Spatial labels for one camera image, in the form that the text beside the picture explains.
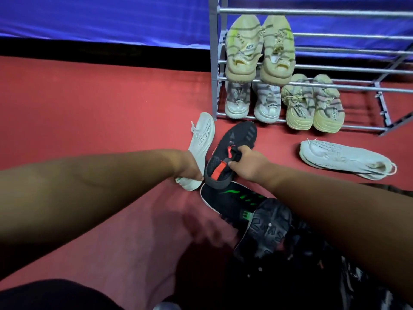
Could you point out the black sneaker with lugged sole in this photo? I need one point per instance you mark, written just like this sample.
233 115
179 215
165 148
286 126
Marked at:
267 229

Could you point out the person's right forearm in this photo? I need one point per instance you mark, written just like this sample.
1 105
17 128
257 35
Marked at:
342 216

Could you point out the person's left forearm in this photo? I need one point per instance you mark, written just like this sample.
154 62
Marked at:
80 193

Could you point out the black sneaker with green stripes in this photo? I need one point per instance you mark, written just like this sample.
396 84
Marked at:
226 200

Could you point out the grey metal shoe rack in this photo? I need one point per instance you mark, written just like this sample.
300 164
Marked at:
213 61

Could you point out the yellow-green striped sneaker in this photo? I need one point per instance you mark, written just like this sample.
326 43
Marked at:
242 48
279 48

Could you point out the white knit sneaker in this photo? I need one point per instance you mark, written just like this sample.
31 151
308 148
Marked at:
203 135
345 158

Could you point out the person's left fingers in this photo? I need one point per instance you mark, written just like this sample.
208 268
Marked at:
197 174

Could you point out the blue fabric backdrop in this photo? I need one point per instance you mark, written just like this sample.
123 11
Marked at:
103 19

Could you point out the grey-white striped sneaker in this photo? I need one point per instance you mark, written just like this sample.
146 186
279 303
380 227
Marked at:
268 103
238 101

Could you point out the beige striped sneaker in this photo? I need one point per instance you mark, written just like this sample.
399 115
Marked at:
329 108
298 104

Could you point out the person's left hand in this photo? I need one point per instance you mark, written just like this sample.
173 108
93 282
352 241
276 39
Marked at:
186 166

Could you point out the person's right thumb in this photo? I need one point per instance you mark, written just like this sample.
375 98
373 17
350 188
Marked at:
235 164

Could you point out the person's black trousers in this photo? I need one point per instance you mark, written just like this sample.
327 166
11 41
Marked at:
55 297

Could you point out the black sneaker with orange lining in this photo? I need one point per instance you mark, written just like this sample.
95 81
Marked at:
240 135

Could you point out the person's right hand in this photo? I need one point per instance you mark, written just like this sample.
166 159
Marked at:
253 166

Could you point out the black patterned garment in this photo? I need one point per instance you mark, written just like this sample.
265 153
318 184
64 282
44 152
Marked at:
322 280

